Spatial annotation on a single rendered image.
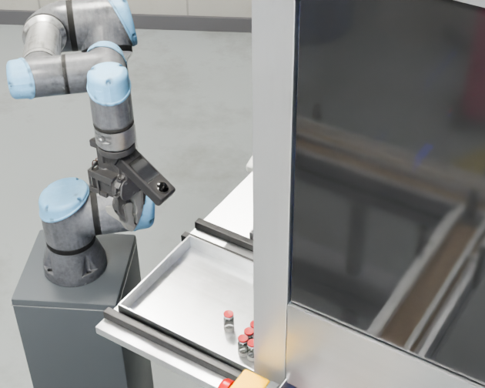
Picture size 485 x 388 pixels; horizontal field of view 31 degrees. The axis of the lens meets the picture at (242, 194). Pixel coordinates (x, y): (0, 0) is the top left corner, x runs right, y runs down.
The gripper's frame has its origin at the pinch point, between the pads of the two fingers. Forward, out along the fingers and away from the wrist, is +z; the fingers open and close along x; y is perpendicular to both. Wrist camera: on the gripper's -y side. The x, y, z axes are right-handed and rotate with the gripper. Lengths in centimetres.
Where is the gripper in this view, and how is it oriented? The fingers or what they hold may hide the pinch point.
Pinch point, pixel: (134, 226)
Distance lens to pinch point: 177.0
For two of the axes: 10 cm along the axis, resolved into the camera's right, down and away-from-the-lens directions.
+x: -5.3, 5.4, -6.6
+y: -8.5, -3.3, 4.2
